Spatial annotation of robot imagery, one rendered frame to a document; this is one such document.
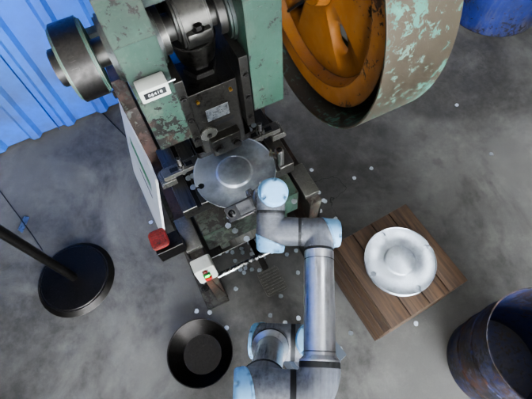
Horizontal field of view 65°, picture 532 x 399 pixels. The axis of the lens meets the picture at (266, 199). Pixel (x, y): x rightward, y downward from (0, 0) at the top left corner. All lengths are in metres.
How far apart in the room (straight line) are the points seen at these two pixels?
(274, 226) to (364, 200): 1.30
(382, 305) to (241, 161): 0.80
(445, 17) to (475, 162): 1.71
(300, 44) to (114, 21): 0.68
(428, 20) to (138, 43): 0.59
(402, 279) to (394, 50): 1.09
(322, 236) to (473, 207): 1.50
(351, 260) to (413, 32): 1.10
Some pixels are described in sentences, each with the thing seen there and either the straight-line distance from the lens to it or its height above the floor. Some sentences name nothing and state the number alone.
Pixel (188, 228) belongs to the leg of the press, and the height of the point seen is 0.64.
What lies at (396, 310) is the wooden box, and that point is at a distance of 1.79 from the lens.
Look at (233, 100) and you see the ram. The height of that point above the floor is 1.08.
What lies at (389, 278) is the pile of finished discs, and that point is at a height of 0.37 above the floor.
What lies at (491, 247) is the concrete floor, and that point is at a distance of 2.41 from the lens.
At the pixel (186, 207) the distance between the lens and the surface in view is 1.53.
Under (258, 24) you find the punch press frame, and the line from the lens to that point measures 1.06.
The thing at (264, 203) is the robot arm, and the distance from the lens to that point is 1.07.
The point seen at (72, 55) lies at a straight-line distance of 1.05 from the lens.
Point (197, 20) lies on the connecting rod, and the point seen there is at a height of 1.38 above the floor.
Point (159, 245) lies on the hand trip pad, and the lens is 1.44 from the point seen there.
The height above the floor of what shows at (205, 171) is 0.78.
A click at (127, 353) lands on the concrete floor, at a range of 2.20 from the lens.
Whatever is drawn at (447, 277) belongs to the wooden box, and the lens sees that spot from 1.88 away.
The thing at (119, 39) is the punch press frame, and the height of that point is 1.44.
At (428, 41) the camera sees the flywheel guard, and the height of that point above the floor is 1.41.
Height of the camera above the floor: 2.05
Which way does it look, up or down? 63 degrees down
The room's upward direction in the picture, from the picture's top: 6 degrees counter-clockwise
